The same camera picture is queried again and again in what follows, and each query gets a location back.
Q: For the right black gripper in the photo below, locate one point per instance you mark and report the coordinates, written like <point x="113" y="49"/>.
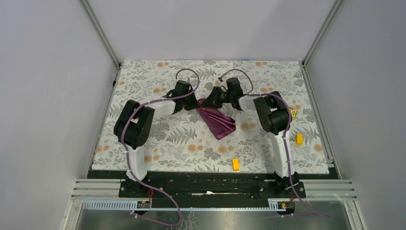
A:
<point x="212" y="100"/>

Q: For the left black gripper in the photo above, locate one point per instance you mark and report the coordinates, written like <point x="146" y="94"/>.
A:
<point x="195" y="103"/>

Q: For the purple satin napkin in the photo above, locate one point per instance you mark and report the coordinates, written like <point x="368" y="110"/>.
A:
<point x="219" y="124"/>

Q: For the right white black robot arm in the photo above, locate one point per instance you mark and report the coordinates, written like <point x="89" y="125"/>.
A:
<point x="275" y="118"/>

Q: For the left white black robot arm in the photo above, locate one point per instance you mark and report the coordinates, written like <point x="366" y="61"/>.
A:
<point x="134" y="123"/>

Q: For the floral tablecloth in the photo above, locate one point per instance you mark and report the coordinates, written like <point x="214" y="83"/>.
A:
<point x="183" y="142"/>

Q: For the yellow block near front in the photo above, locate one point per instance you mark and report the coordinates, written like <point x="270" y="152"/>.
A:
<point x="235" y="164"/>

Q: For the yellow block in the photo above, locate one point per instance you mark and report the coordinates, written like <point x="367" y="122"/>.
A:
<point x="299" y="139"/>
<point x="235" y="164"/>

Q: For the yellow block at right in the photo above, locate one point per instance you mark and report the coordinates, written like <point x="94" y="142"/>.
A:
<point x="299" y="139"/>

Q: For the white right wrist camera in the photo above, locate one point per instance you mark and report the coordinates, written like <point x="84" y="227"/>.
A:
<point x="223" y="83"/>

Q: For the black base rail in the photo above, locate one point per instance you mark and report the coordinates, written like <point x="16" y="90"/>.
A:
<point x="202" y="189"/>

